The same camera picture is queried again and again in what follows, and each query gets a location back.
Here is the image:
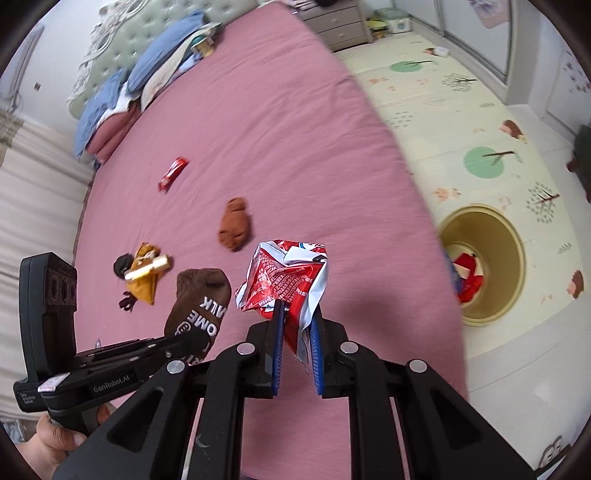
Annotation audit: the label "dark green round stool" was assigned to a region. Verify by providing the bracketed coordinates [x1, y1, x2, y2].
[566, 125, 591, 203]

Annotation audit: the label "blue pillow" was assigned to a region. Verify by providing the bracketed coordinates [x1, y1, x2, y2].
[73, 69, 133, 158]
[126, 9, 206, 95]

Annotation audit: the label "patterned cream floor mat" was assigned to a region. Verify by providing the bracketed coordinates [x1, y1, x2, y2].
[334, 29, 588, 471]

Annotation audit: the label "dark maroon small cloth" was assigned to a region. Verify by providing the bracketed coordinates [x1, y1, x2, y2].
[118, 291, 137, 312]

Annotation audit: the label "gold amber bottle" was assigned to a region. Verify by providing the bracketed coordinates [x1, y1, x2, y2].
[125, 255, 171, 282]

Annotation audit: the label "white cream cloth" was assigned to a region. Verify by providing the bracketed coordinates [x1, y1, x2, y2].
[140, 22, 222, 111]

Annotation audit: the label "grey bedside drawer cabinet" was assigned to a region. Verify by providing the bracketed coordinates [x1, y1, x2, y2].
[297, 0, 372, 52]

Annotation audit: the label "green tufted headboard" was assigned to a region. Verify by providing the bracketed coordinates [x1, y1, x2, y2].
[67, 0, 259, 120]

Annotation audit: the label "red cloth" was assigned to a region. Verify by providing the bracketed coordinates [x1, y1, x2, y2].
[453, 252, 484, 304]

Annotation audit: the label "red candy bar wrapper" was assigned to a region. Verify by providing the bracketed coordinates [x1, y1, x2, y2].
[158, 157, 189, 192]

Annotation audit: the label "sliding wardrobe doors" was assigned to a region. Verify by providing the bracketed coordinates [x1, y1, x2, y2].
[396, 0, 512, 82]

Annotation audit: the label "green white storage box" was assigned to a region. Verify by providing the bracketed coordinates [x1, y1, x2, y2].
[375, 7, 412, 34]

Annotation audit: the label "pink bed sheet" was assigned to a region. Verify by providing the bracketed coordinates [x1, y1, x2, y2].
[74, 4, 467, 392]

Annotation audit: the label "red white wrapper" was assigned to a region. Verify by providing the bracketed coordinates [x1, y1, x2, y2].
[235, 240, 329, 366]

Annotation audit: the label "rust brown sock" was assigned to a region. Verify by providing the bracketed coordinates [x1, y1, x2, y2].
[217, 197, 252, 252]

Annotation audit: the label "dark brown lettered sock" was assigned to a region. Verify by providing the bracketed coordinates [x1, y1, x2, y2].
[164, 268, 231, 365]

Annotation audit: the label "person's left hand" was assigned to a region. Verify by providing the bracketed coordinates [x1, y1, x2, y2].
[16, 412, 87, 479]

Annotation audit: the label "pink folded blanket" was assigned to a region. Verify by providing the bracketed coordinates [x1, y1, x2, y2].
[85, 101, 141, 164]

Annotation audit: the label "blue box in bucket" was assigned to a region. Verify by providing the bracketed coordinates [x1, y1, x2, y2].
[444, 251, 464, 295]

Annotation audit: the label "black rolled sock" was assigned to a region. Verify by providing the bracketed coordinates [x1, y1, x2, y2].
[113, 253, 134, 279]

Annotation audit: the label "mustard yellow pouch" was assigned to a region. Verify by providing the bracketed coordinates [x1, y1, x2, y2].
[124, 242, 172, 305]

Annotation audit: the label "yellow plastic bucket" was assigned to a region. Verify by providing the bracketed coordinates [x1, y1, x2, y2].
[438, 204, 526, 327]

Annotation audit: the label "beige curtain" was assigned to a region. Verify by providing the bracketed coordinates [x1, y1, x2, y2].
[0, 110, 93, 420]

